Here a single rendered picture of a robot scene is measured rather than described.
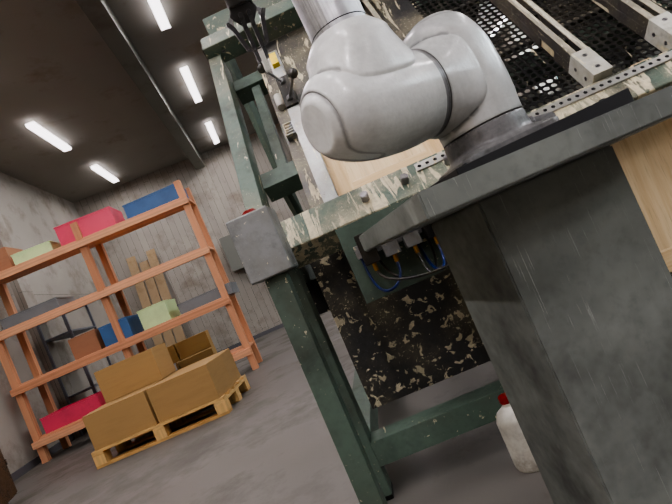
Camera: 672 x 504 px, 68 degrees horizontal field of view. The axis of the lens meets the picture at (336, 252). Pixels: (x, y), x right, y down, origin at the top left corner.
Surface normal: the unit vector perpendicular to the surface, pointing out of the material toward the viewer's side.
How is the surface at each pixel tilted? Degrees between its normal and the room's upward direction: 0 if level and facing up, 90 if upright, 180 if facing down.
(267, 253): 90
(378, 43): 87
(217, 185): 90
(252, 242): 90
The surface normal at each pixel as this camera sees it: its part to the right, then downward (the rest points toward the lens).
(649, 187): -0.07, 0.00
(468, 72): 0.38, -0.11
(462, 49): 0.25, -0.33
